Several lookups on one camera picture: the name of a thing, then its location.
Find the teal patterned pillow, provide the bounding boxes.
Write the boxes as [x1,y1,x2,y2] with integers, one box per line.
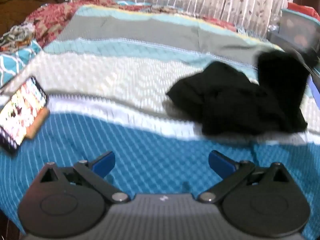
[0,39,43,88]

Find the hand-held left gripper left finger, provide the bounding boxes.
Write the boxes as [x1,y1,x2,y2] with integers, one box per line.
[37,151,131,204]

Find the wooden phone stand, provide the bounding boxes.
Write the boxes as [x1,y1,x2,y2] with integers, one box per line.
[25,107,50,139]

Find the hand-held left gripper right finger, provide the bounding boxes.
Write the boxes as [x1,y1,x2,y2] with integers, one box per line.
[208,150,288,203]

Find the black pants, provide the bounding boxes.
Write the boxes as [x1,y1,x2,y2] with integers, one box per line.
[166,50,310,135]

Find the grey plastic storage box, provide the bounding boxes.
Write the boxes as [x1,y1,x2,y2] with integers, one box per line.
[267,9,320,68]

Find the striped quilted bedspread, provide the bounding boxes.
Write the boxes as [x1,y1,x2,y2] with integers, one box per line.
[0,4,320,230]

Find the red cloth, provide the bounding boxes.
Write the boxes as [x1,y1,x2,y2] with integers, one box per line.
[287,2,320,22]

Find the multicoloured patterned cloth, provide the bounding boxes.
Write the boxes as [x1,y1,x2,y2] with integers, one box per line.
[0,24,37,53]

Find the red floral blanket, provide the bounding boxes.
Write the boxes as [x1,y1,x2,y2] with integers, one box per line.
[25,0,238,49]

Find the smartphone with lit screen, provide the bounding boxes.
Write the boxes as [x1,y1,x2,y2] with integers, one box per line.
[0,76,49,155]

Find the carved wooden headboard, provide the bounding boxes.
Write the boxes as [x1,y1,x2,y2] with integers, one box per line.
[0,0,67,37]

